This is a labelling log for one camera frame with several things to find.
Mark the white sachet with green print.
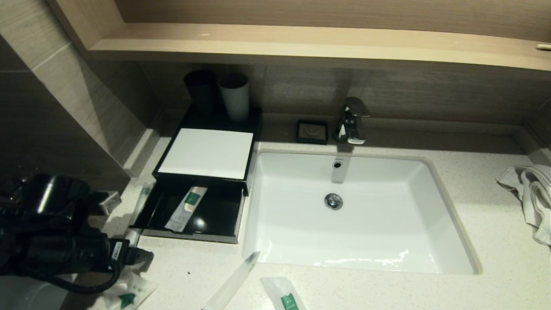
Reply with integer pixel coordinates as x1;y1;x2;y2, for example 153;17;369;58
102;271;158;310

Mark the long clear toothbrush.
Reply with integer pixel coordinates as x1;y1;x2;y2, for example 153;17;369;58
125;182;156;248

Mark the black amenity box with drawer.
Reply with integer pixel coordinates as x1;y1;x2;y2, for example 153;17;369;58
129;105;263;245

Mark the black tapered cup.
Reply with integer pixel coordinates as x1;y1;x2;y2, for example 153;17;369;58
184;70;218;115

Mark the grey sachet with green label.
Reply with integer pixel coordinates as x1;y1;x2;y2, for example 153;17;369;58
164;186;208;233

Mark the white card sheet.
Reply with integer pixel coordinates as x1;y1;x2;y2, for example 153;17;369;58
158;128;254;180

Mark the white packet with green label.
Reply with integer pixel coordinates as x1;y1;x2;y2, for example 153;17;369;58
261;276;307;310

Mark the grey cup with dark rim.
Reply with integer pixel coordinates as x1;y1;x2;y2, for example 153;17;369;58
219;73;250;122

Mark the black square soap dish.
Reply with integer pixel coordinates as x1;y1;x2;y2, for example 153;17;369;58
296;120;329;145

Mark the chrome drain stopper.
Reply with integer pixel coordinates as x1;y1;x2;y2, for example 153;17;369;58
325;193;344;211

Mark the white ceramic sink basin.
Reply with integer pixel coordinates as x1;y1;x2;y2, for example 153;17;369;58
242;149;482;275

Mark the chrome faucet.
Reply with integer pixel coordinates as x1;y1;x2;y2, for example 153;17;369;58
334;97;371;145

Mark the light wooden shelf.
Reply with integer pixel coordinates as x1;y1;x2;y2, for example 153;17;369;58
86;22;551;73

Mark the white crumpled towel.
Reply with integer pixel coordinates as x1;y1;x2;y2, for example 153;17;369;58
496;164;551;247

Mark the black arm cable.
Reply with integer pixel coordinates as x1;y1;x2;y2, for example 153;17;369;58
26;258;122;295

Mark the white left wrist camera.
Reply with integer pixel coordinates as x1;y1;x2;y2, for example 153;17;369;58
97;191;120;215

